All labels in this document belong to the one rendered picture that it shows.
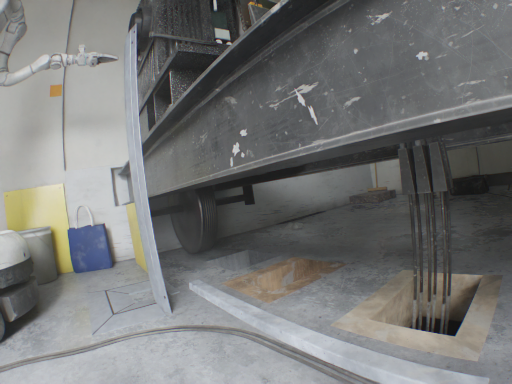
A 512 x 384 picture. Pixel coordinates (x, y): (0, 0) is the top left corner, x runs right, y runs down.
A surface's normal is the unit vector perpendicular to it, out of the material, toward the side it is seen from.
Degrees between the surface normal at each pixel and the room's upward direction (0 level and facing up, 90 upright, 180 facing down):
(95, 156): 90
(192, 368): 0
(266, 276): 90
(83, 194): 90
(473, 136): 90
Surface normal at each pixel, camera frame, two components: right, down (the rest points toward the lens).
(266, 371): -0.15, -0.99
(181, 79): 0.57, -0.08
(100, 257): 0.38, -0.05
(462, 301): -0.81, 0.13
